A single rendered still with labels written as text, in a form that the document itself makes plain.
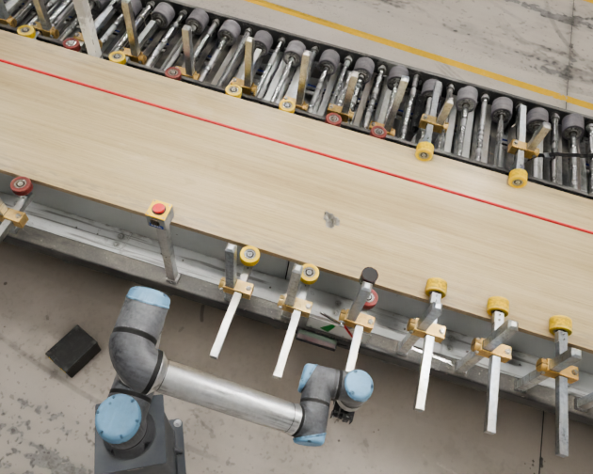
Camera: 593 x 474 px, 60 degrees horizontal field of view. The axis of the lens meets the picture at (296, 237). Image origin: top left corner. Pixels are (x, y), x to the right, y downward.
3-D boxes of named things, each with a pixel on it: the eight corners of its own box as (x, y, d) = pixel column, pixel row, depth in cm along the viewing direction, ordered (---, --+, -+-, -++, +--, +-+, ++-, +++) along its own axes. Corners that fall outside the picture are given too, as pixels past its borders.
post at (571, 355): (516, 396, 214) (583, 358, 173) (507, 393, 214) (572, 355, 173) (517, 387, 215) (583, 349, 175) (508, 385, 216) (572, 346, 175)
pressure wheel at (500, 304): (506, 308, 195) (485, 307, 199) (509, 318, 200) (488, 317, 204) (507, 294, 198) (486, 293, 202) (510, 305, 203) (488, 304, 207)
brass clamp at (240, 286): (248, 301, 208) (249, 295, 204) (217, 292, 209) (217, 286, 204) (253, 288, 211) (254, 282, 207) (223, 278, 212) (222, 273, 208)
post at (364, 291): (344, 340, 217) (371, 291, 176) (337, 338, 217) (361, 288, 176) (346, 333, 218) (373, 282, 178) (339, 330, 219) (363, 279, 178)
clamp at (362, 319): (370, 333, 202) (373, 328, 198) (337, 323, 203) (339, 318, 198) (373, 321, 205) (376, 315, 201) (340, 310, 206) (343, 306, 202)
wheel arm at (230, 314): (217, 360, 193) (217, 356, 190) (209, 357, 194) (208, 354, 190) (254, 265, 217) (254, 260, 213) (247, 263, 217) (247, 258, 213)
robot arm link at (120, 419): (97, 445, 181) (85, 434, 166) (114, 397, 190) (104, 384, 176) (138, 453, 181) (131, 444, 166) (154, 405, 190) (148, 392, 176)
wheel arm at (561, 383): (564, 458, 174) (569, 456, 171) (553, 454, 174) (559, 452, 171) (563, 327, 200) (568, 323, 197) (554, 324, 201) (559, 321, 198)
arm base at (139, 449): (156, 454, 191) (153, 450, 182) (104, 464, 187) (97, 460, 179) (154, 403, 200) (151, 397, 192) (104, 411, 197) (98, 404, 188)
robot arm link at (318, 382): (297, 394, 150) (339, 402, 150) (304, 356, 156) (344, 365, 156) (295, 402, 158) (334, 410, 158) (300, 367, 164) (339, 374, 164)
